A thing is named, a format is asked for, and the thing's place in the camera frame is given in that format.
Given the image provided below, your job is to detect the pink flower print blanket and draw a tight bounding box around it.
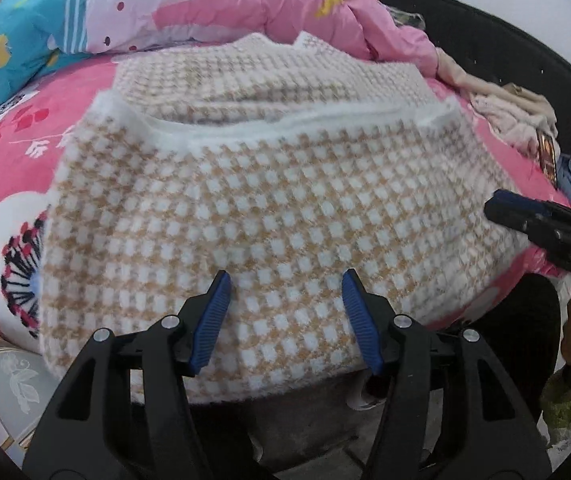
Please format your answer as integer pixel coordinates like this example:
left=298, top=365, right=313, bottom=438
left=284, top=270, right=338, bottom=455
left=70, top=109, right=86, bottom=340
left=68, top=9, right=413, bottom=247
left=0, top=52, right=571, bottom=356

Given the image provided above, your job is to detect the cream fluffy garment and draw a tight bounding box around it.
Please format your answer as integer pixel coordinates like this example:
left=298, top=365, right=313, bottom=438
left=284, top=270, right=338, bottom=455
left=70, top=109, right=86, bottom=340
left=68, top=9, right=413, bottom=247
left=470, top=95, right=559, bottom=153

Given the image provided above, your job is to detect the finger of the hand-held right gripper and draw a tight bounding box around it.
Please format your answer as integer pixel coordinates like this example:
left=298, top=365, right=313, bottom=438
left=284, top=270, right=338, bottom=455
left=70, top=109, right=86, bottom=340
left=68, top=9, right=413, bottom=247
left=494, top=190, right=566, bottom=218
left=484, top=199, right=552, bottom=250

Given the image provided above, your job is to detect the beige white houndstooth jacket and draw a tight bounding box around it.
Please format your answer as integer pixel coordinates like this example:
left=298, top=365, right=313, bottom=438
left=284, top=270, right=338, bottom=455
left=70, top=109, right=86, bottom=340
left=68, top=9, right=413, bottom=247
left=39, top=31, right=533, bottom=405

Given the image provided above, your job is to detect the beige garment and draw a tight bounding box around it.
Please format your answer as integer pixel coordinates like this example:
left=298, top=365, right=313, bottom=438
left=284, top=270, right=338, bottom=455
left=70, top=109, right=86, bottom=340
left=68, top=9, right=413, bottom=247
left=435, top=47, right=559, bottom=126

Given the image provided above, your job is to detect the white pink shoe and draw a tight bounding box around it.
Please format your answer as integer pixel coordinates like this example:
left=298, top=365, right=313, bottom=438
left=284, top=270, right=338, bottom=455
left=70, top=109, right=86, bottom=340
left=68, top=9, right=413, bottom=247
left=348, top=382, right=383, bottom=411

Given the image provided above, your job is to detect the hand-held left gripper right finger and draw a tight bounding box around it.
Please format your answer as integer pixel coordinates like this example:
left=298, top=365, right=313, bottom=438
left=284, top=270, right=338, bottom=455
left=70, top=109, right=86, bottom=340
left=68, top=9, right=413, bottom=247
left=341, top=268, right=552, bottom=480

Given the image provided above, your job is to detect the grey patterned cloth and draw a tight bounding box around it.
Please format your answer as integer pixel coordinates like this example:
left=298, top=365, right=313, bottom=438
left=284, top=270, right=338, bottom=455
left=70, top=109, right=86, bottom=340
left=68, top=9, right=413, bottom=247
left=388, top=5, right=426, bottom=31

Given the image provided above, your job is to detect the black bed headboard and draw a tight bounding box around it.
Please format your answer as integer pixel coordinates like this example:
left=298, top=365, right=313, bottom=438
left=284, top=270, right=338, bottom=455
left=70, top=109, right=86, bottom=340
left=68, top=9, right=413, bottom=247
left=380, top=0, right=571, bottom=221

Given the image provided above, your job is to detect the pink blue rabbit print duvet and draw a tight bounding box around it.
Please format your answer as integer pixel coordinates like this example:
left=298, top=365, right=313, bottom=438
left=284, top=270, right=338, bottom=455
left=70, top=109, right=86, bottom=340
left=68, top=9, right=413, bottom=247
left=0, top=0, right=441, bottom=108

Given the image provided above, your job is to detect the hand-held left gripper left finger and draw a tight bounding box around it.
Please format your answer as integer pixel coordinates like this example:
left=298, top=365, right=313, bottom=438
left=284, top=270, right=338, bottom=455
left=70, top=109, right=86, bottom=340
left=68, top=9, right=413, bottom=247
left=22, top=269, right=233, bottom=480

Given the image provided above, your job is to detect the blue denim garment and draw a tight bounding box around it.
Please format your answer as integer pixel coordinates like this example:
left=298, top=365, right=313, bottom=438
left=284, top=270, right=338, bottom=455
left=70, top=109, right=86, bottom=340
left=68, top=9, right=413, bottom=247
left=555, top=152, right=571, bottom=211

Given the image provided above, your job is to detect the grey floral bed base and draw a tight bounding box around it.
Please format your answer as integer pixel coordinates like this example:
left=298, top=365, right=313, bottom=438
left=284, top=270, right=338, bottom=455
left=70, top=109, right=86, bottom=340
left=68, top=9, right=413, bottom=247
left=0, top=317, right=73, bottom=466

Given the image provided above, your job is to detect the green fuzzy slipper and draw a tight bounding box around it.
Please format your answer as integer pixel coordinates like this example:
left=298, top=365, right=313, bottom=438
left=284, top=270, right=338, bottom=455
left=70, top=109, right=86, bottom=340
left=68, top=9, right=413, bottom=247
left=538, top=375, right=571, bottom=441

